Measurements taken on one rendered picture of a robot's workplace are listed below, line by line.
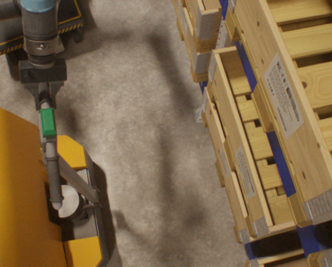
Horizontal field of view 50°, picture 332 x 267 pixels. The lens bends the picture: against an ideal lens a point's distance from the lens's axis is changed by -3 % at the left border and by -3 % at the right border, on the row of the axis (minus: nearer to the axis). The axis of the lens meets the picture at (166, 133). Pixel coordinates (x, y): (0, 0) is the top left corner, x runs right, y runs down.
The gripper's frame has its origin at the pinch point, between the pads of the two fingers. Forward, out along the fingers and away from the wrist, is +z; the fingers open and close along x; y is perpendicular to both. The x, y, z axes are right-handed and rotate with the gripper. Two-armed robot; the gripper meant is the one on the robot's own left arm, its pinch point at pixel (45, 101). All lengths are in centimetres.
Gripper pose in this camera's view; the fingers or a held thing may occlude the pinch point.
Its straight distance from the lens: 115.4
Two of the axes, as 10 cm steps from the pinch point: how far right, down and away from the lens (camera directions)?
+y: 3.2, 6.0, -7.3
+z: -1.2, 7.9, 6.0
